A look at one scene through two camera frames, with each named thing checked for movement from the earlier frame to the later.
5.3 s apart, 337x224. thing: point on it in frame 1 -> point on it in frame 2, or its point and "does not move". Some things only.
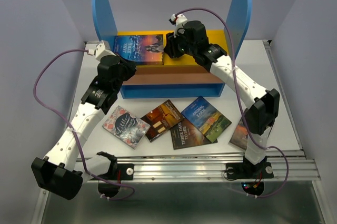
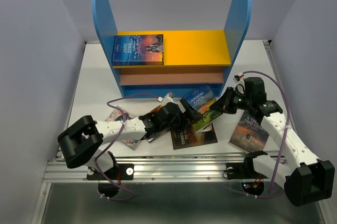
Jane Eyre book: [140, 49] does not move
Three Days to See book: [185, 135] does not move
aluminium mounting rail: [289, 165] does not move
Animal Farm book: [206, 119] -> [201, 101]
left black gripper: [131, 69] -> [190, 114]
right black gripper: [169, 48] -> [224, 102]
